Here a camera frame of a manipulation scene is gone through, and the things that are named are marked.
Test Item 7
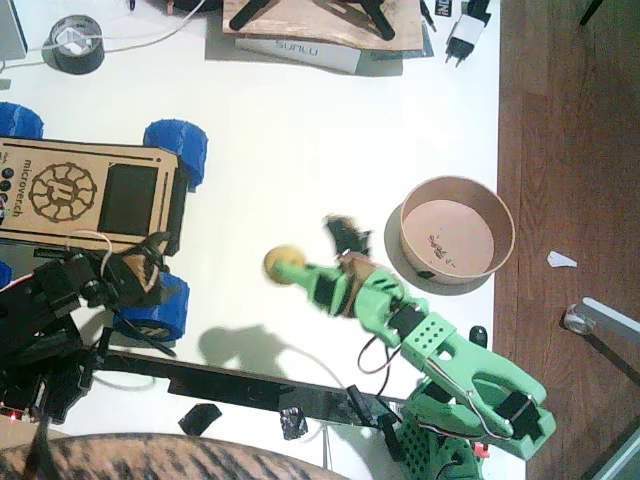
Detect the black pen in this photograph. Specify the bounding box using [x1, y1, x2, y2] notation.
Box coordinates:
[418, 0, 439, 35]

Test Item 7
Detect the pale grey object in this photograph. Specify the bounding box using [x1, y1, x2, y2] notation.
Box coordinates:
[582, 432, 640, 480]

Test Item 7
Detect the wooden microrover chassis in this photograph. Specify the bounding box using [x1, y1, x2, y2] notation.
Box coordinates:
[0, 135, 190, 257]

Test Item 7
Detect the black stand leg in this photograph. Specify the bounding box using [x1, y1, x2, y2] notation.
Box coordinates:
[578, 0, 607, 27]

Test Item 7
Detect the black tape piece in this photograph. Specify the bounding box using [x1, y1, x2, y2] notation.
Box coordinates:
[278, 407, 310, 441]
[178, 402, 223, 436]

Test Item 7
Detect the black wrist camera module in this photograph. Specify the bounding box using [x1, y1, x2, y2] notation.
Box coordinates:
[323, 213, 375, 262]

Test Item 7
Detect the white black plug charger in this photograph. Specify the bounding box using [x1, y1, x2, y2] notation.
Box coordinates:
[443, 13, 490, 67]

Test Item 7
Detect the brown striped round seat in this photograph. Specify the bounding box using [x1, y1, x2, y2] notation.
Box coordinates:
[0, 432, 324, 480]

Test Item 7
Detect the grey duct tape roll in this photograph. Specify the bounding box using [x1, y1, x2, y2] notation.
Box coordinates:
[42, 14, 107, 76]

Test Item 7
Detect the wooden board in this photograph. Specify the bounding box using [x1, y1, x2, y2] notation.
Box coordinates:
[221, 0, 427, 54]

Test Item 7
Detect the black round object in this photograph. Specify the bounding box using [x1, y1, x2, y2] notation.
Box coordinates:
[147, 0, 224, 14]

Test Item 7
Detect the white paper scrap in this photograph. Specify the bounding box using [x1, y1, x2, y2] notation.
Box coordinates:
[545, 249, 578, 269]

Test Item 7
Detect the white cable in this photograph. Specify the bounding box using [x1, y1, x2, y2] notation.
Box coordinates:
[0, 0, 207, 69]

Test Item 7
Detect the black adapter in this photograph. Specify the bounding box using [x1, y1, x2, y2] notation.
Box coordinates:
[466, 0, 495, 22]

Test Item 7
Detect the grey box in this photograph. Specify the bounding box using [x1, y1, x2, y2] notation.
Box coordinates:
[0, 0, 30, 62]

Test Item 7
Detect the black spring clamp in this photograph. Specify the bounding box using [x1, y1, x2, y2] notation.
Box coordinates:
[377, 413, 407, 462]
[344, 383, 377, 427]

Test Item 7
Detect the white teal SUNLU box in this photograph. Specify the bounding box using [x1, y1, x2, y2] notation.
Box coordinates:
[233, 22, 434, 77]

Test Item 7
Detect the tan paper bowl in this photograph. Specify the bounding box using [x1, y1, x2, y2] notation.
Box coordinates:
[398, 174, 517, 285]

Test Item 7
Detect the long black bar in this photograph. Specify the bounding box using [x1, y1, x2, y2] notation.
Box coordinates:
[97, 348, 406, 426]

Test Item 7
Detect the yellow ball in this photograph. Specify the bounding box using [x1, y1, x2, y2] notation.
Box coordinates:
[263, 243, 307, 287]

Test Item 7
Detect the grey metal furniture leg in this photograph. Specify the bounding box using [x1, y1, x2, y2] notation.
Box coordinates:
[563, 296, 640, 386]

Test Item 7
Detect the black red camera tripod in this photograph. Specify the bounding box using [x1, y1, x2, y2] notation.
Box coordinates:
[228, 0, 397, 42]

